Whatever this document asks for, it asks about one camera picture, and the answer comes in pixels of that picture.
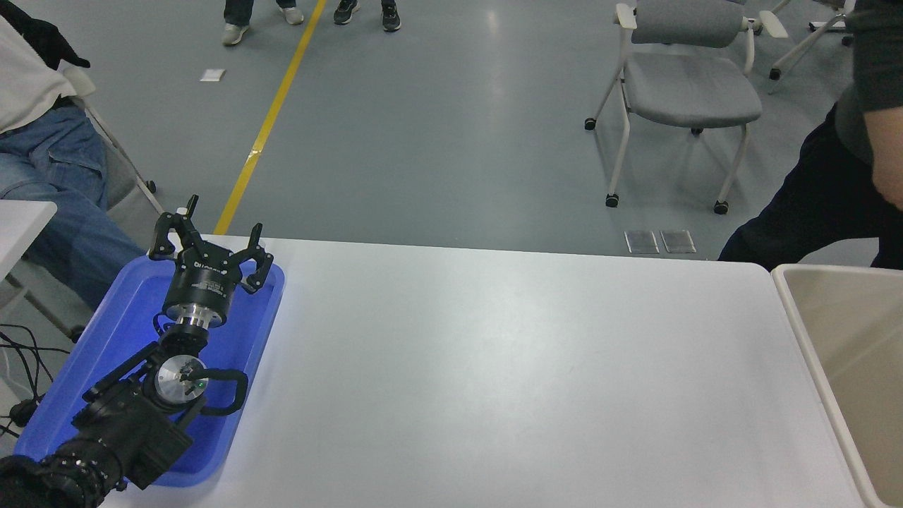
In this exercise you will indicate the standing person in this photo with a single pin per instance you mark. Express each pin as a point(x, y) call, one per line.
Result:
point(825, 197)

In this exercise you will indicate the large pale bin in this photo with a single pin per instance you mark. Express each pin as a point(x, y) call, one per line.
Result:
point(861, 339)

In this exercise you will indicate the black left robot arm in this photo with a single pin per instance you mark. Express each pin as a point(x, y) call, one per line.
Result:
point(120, 423)

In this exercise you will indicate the blue plastic tray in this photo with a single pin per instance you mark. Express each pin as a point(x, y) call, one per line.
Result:
point(113, 339)

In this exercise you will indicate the white paper scrap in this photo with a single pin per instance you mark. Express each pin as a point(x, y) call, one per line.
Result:
point(212, 75)

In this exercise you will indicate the person with black shoes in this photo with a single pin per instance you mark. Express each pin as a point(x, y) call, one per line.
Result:
point(390, 15)

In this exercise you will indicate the small white side table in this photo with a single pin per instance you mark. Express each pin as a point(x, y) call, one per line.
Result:
point(21, 226)

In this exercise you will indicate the folding chair with grey seat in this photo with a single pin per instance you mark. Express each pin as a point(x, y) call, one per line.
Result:
point(120, 180)

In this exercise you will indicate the person with white shoes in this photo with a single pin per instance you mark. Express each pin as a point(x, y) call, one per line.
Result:
point(236, 32)

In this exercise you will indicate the black cloth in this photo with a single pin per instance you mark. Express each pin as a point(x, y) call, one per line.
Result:
point(42, 35)

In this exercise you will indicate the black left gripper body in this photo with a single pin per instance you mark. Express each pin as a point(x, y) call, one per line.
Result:
point(201, 286)

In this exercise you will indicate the seated person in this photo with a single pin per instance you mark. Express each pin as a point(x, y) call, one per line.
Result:
point(56, 197)

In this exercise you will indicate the person's forearm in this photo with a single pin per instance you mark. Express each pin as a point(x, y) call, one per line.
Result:
point(887, 155)

